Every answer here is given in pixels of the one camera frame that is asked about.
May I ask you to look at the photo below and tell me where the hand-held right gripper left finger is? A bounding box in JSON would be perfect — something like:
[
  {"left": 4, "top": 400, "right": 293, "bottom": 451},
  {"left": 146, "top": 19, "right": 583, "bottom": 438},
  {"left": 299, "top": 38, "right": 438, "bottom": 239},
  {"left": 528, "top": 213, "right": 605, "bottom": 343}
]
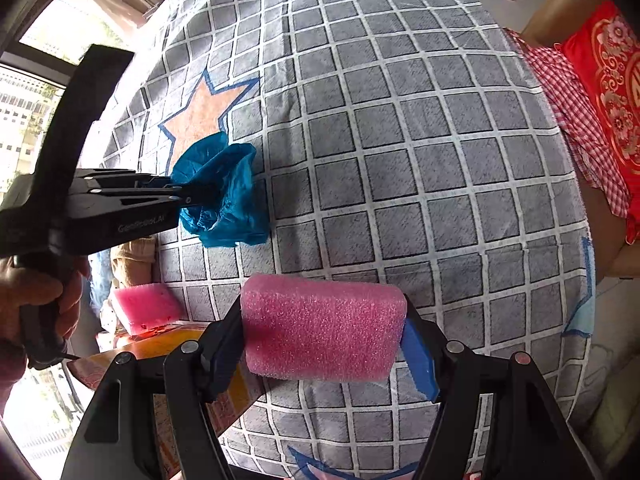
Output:
[{"left": 61, "top": 304, "right": 247, "bottom": 480}]

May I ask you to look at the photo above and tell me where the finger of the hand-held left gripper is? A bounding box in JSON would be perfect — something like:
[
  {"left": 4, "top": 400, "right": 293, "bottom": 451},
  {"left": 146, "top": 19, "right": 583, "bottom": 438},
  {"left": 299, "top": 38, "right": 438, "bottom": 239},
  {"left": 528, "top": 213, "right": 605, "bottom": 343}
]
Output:
[
  {"left": 90, "top": 184, "right": 222, "bottom": 211},
  {"left": 75, "top": 169, "right": 177, "bottom": 189}
]

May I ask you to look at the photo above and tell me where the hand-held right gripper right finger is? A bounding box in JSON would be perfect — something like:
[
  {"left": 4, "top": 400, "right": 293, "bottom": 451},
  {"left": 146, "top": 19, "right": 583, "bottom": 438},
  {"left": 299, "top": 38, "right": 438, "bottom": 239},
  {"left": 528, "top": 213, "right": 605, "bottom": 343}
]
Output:
[{"left": 399, "top": 292, "right": 603, "bottom": 480}]

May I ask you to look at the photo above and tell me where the blue plastic bag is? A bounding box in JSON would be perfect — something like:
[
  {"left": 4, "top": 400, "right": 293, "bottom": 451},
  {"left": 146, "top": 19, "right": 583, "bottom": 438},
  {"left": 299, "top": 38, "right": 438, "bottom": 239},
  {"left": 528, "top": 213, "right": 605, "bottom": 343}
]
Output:
[{"left": 171, "top": 131, "right": 272, "bottom": 249}]

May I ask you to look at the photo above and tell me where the large pink foam block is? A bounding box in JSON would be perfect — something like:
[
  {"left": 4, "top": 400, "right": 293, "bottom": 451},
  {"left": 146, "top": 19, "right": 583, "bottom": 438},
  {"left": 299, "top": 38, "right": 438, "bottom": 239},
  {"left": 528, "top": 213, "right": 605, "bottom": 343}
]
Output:
[{"left": 239, "top": 274, "right": 407, "bottom": 382}]

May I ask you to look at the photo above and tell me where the person's left hand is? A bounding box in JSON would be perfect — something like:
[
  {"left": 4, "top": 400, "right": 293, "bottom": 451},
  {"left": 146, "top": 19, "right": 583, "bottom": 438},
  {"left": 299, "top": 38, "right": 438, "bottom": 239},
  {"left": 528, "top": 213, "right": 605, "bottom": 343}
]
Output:
[{"left": 0, "top": 256, "right": 94, "bottom": 358}]

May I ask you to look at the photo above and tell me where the beige underwear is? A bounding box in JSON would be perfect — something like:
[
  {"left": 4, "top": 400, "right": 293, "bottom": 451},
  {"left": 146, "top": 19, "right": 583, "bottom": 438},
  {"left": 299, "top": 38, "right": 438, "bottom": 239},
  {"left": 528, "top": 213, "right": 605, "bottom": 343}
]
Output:
[{"left": 109, "top": 239, "right": 158, "bottom": 292}]

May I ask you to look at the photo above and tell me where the light blue fuzzy sock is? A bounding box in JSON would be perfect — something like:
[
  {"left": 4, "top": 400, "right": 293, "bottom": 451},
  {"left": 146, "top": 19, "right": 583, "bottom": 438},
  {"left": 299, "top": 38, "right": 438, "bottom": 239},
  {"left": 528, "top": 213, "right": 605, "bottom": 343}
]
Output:
[{"left": 89, "top": 251, "right": 115, "bottom": 322}]

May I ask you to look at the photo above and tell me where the small pink foam block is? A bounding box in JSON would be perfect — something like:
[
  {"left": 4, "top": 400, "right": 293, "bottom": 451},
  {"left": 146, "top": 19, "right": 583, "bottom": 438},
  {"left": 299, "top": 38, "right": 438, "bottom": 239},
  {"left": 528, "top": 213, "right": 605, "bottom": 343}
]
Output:
[{"left": 109, "top": 282, "right": 184, "bottom": 337}]

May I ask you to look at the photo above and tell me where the grey checked star bedsheet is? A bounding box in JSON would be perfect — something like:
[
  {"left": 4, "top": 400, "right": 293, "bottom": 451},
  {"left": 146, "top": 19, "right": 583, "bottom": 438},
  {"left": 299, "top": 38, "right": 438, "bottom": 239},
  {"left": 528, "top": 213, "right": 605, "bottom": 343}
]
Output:
[{"left": 97, "top": 0, "right": 598, "bottom": 480}]

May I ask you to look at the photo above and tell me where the red checked cloth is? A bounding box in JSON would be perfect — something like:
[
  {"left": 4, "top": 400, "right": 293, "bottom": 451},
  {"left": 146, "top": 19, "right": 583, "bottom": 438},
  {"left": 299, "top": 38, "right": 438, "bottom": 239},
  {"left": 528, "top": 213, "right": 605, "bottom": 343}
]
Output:
[{"left": 504, "top": 29, "right": 632, "bottom": 220}]

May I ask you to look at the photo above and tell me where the red embroidered pillow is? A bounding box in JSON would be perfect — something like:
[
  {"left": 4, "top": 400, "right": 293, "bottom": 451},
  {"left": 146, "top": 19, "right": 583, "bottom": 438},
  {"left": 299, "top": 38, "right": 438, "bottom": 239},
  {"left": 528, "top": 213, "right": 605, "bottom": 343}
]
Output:
[{"left": 559, "top": 0, "right": 640, "bottom": 188}]

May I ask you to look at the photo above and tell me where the wooden bench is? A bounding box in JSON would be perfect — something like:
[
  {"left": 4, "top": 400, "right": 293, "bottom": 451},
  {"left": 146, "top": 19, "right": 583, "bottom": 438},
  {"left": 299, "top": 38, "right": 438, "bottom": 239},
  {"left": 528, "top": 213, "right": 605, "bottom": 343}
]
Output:
[{"left": 519, "top": 0, "right": 640, "bottom": 279}]

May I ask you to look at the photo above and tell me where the black window frame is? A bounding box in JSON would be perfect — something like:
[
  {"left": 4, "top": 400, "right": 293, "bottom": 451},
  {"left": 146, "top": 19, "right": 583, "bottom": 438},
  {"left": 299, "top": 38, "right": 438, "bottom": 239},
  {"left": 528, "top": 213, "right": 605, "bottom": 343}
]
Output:
[{"left": 0, "top": 0, "right": 108, "bottom": 78}]

